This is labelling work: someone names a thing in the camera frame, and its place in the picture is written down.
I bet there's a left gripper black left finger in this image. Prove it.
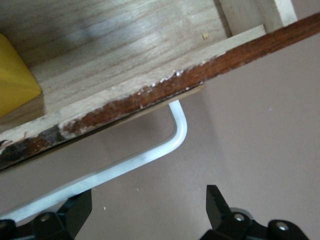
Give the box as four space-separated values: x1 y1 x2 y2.
0 191 93 240

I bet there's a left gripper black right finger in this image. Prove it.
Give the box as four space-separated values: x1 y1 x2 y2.
199 184 308 240

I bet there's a yellow block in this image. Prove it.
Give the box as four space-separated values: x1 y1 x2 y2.
0 33 42 118

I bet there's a light wood drawer white handle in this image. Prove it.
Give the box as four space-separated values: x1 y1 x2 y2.
0 0 320 223

